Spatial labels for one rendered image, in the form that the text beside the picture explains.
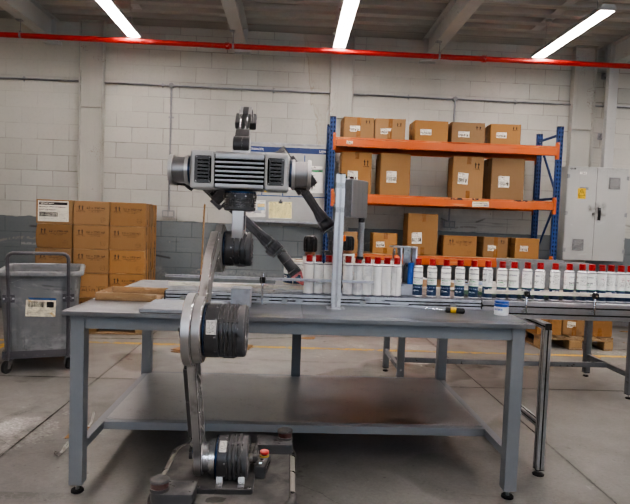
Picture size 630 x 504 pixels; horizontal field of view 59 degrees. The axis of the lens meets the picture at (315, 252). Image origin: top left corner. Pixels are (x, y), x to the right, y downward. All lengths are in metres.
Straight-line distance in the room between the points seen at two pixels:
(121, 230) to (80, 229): 0.41
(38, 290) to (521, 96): 6.22
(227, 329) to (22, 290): 3.14
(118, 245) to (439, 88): 4.51
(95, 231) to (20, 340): 1.71
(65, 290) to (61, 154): 3.45
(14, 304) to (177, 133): 3.56
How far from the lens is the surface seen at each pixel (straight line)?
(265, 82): 7.53
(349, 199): 2.73
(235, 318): 1.81
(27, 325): 4.85
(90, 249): 6.18
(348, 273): 2.89
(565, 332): 6.57
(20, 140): 8.17
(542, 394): 3.12
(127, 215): 6.09
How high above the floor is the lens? 1.25
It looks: 3 degrees down
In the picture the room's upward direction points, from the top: 2 degrees clockwise
